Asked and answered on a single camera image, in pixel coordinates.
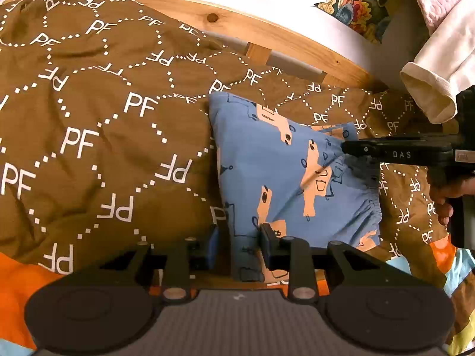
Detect blue pants with orange cars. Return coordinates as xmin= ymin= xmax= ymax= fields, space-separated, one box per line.
xmin=209 ymin=93 xmax=382 ymax=283

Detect white pink sleeve forearm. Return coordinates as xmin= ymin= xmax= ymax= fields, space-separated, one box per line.
xmin=400 ymin=0 xmax=474 ymax=124

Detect person's right hand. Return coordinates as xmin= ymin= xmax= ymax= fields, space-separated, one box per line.
xmin=427 ymin=176 xmax=475 ymax=226

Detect orange and blue bedsheet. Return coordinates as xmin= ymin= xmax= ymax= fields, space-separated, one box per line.
xmin=1 ymin=235 xmax=474 ymax=355

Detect brown PF patterned duvet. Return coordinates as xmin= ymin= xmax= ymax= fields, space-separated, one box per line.
xmin=0 ymin=0 xmax=469 ymax=293

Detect colourful poster lower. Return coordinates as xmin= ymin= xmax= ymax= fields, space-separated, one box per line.
xmin=314 ymin=0 xmax=403 ymax=44

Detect wooden bed frame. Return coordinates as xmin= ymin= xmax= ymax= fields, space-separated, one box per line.
xmin=0 ymin=0 xmax=379 ymax=93

